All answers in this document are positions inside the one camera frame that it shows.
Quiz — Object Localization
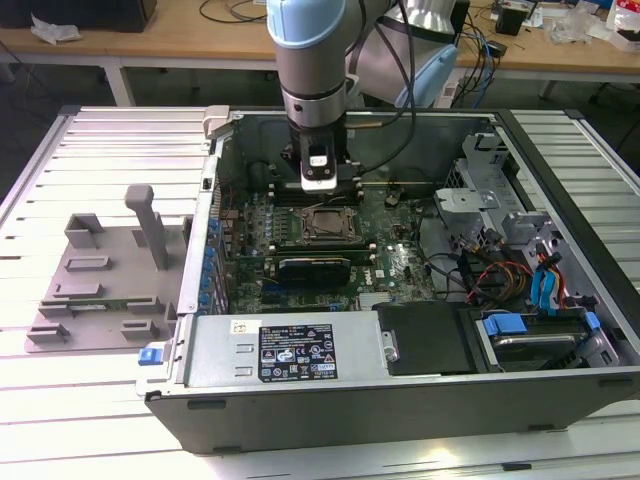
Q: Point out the metal socket cover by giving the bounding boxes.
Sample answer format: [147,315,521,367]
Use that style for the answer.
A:
[298,206,362,245]

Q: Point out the CPU socket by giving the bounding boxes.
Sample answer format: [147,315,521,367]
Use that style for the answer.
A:
[297,205,362,246]

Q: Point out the grey case latch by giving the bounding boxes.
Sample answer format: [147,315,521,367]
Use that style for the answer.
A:
[203,104,234,142]

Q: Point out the black installed RAM stick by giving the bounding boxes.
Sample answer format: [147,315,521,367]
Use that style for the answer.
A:
[272,248,375,265]
[272,240,371,251]

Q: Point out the black graphics card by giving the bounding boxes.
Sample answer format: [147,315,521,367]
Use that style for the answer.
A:
[273,256,352,291]

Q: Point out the wooden desk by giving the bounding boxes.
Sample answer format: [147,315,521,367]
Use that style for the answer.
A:
[0,0,640,109]

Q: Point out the green motherboard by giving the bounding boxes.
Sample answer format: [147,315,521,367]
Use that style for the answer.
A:
[217,183,441,317]

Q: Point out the white labelled box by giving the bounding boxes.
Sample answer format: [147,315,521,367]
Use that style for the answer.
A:
[439,77,460,109]

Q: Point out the small silver chipset heatsink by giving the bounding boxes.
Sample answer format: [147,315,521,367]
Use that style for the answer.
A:
[357,292,399,315]

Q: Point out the grey plastic parts rack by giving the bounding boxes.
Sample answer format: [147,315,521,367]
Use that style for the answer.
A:
[23,185,194,354]

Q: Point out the silver power supply unit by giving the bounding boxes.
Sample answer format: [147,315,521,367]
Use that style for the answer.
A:
[182,312,401,390]

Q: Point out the black plastic shroud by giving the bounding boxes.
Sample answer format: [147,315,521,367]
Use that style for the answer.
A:
[373,301,475,377]

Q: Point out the small black box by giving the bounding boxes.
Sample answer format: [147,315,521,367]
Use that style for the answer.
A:
[494,4,532,37]

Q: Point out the large black box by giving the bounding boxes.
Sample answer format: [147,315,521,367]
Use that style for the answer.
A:
[0,0,159,34]

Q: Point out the blue case latch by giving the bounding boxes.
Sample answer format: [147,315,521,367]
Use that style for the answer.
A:
[136,345,167,367]

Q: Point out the crumpled white paper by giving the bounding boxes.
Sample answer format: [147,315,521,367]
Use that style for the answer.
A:
[29,12,84,45]

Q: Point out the open black PC case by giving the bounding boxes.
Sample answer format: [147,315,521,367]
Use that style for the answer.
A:
[134,104,640,456]

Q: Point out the clear plastic bags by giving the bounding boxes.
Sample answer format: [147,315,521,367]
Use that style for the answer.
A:
[544,8,609,45]

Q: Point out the hard disk in blue carrier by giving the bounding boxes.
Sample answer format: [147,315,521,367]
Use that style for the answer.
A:
[474,308,601,374]

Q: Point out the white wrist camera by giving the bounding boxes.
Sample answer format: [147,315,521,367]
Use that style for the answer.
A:
[298,143,342,195]

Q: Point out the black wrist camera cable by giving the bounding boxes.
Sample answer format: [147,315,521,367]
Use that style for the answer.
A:
[344,19,419,130]

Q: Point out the silver metal drive bracket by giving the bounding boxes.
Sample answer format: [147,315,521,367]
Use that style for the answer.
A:
[432,187,502,236]

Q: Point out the red yellow power wire bundle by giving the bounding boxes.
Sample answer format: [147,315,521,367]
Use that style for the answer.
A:
[462,247,535,306]

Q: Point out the blue flat data wire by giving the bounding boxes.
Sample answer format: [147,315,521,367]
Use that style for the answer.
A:
[543,254,565,317]
[531,267,547,315]

